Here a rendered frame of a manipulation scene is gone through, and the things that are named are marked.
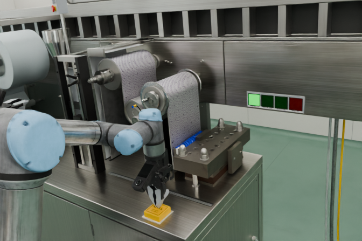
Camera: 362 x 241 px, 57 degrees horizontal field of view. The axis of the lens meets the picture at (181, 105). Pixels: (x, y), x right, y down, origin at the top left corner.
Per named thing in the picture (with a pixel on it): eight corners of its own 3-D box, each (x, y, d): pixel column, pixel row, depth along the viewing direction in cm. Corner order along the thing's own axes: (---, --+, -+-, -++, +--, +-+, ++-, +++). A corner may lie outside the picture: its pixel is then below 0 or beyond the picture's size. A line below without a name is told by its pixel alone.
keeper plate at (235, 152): (228, 173, 142) (227, 149, 139) (238, 163, 150) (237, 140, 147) (233, 174, 141) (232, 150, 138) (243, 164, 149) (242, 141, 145)
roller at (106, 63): (101, 88, 155) (96, 59, 151) (137, 76, 174) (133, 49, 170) (123, 91, 147) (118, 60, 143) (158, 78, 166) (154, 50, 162)
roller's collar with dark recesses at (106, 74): (95, 84, 147) (92, 70, 145) (105, 81, 152) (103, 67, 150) (105, 85, 143) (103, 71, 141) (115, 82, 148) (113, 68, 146)
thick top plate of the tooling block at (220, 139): (174, 169, 137) (172, 156, 135) (220, 134, 168) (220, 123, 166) (207, 178, 128) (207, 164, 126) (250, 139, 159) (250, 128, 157)
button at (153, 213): (144, 217, 120) (143, 211, 119) (156, 206, 125) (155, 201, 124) (159, 222, 116) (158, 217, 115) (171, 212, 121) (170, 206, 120)
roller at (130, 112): (125, 124, 151) (122, 98, 147) (160, 107, 170) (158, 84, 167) (146, 128, 144) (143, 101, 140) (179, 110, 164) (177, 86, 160)
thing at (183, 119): (171, 150, 141) (166, 109, 135) (200, 130, 159) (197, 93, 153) (172, 150, 140) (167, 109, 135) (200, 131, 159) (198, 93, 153)
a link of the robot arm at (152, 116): (131, 114, 108) (146, 105, 115) (136, 145, 112) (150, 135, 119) (152, 116, 105) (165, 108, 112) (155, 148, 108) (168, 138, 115)
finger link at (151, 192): (166, 200, 124) (163, 179, 121) (155, 209, 119) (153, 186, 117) (159, 198, 126) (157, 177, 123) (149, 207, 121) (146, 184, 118)
